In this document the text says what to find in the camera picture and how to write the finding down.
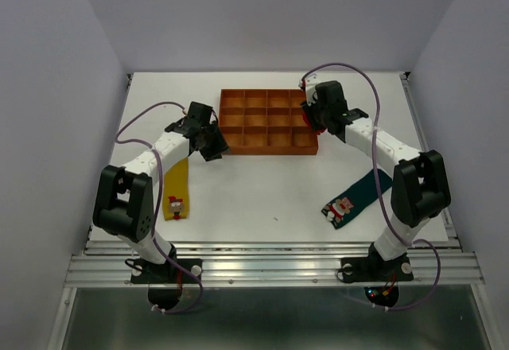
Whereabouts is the red sock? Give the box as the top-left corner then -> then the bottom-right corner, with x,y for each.
302,113 -> 324,135

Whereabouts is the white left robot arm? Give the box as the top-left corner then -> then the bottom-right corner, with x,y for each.
92,102 -> 229,282

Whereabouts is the aluminium mounting rail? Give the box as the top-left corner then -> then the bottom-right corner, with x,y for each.
64,239 -> 484,289

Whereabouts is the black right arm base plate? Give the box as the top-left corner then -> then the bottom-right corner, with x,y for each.
336,256 -> 414,284

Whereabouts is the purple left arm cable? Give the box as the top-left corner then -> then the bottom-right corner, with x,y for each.
115,101 -> 204,316

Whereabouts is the orange compartment tray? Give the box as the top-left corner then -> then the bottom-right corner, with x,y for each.
219,89 -> 318,155

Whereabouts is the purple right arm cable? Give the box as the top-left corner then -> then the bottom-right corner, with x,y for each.
300,62 -> 442,312

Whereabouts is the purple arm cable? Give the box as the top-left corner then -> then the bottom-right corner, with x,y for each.
300,62 -> 442,312
115,101 -> 204,316

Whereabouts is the yellow sock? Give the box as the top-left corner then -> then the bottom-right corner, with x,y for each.
162,158 -> 190,221

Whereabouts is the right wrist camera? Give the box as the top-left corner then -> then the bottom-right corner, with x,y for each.
299,73 -> 321,104

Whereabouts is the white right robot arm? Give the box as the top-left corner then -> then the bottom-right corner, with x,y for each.
300,76 -> 451,282

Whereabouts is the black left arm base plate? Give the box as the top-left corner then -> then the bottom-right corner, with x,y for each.
124,259 -> 197,285

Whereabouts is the dark green sock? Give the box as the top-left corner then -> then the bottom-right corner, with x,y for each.
321,169 -> 379,230

